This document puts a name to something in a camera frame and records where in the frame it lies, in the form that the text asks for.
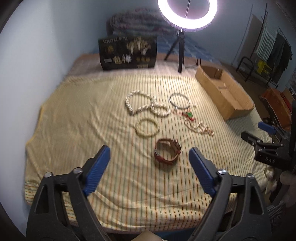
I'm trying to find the beige plush toy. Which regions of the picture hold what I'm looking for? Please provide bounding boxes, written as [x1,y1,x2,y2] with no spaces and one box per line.
[264,166,296,207]

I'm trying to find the open cardboard box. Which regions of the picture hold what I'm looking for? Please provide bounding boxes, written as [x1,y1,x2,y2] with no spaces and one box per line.
[196,65,254,121]

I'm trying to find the dark bangle ring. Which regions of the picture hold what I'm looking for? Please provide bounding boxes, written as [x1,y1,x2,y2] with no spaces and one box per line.
[169,93,192,110]

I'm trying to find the dark hanging clothes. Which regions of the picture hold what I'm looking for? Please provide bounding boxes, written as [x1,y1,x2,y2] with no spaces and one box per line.
[267,34,292,83]

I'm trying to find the yellow striped bed sheet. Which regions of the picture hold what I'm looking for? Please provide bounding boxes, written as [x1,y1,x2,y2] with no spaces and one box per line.
[25,74,270,232]

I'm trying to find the black snack bag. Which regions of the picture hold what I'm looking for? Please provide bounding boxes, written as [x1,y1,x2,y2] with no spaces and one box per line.
[98,36,157,71]

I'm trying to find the brown leather bracelet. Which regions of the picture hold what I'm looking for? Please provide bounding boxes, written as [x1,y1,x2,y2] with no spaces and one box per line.
[154,138,182,165]

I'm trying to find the black clothes rack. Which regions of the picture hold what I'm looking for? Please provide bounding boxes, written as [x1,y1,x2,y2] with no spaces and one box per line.
[236,1,295,90]

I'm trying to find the folded floral quilt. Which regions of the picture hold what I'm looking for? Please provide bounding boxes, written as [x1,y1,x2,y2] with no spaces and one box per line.
[106,8,176,36]

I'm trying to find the cream bead bracelet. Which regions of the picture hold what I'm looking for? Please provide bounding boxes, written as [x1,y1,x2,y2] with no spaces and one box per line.
[134,117,160,138]

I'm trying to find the orange cloth covered stand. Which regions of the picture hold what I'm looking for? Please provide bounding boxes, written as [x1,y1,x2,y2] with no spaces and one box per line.
[259,87,295,132]

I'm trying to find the striped white green garment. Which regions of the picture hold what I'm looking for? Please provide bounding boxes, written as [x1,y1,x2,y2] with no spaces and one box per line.
[255,25,278,62]

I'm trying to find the white ring light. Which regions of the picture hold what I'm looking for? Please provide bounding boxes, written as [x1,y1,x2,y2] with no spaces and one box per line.
[157,0,218,32]

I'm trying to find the thick braided pearl necklace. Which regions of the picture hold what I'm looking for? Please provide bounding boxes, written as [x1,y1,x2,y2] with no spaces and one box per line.
[125,91,170,118]

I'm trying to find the yellow black crate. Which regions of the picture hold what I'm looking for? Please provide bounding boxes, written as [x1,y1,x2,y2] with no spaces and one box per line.
[257,59,271,78]

